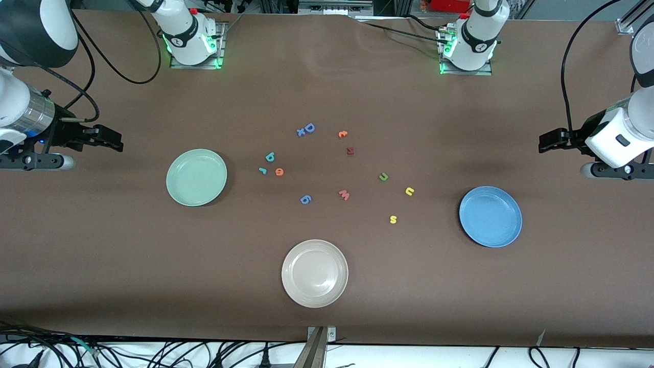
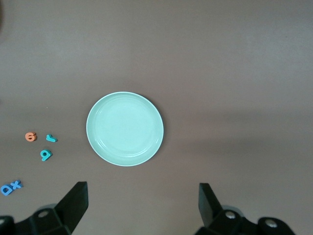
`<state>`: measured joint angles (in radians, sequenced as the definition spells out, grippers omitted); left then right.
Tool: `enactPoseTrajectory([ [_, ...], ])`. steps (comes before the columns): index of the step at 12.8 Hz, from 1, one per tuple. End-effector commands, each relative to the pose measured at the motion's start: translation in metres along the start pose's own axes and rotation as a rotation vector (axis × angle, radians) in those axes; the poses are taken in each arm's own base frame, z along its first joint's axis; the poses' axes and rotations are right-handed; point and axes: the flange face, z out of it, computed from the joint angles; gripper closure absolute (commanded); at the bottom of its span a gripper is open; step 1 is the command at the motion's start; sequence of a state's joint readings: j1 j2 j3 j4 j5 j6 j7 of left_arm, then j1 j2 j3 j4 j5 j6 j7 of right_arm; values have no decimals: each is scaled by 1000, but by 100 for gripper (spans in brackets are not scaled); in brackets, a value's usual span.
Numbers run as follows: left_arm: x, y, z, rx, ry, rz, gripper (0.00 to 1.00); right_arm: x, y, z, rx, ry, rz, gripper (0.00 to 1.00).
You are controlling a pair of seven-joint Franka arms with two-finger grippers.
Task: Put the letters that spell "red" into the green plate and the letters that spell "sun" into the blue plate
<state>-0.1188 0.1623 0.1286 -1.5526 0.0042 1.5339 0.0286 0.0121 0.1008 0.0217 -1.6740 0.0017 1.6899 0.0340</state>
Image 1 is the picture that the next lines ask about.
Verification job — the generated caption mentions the light green plate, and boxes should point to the light green plate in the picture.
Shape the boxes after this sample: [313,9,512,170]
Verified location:
[166,149,228,207]

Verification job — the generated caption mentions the beige plate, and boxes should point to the beige plate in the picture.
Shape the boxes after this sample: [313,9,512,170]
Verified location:
[281,239,349,309]

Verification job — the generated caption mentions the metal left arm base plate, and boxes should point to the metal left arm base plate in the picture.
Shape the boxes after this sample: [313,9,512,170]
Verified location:
[438,26,494,76]

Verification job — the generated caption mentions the metal bracket with profile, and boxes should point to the metal bracket with profile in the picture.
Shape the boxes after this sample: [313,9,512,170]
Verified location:
[292,326,338,368]

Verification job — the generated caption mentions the grey metal frame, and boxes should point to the grey metal frame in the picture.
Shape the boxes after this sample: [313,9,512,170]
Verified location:
[298,0,375,16]

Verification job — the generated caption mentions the teal cable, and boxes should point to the teal cable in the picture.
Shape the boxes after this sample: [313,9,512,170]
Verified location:
[72,336,100,356]

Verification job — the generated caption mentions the blue plate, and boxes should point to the blue plate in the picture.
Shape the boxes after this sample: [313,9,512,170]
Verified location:
[458,186,523,248]

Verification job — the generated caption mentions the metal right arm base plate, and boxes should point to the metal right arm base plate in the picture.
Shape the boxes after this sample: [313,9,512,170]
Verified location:
[170,20,226,70]

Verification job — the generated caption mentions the red box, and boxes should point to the red box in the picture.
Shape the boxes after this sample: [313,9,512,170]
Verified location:
[431,0,472,13]

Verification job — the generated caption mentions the black cable at table edge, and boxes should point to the black cable at table edge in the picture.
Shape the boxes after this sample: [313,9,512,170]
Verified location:
[406,14,450,30]
[364,21,450,45]

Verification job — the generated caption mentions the long black right arm cable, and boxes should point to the long black right arm cable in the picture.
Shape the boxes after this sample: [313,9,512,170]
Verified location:
[72,0,162,85]

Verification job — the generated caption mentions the aluminium corner profile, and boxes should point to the aluminium corner profile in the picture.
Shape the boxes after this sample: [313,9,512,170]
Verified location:
[616,0,654,35]

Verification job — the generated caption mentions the looped black cable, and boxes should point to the looped black cable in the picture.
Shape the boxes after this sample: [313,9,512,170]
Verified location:
[528,346,551,368]

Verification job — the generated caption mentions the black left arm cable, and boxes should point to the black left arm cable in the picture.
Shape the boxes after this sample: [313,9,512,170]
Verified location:
[560,0,614,149]

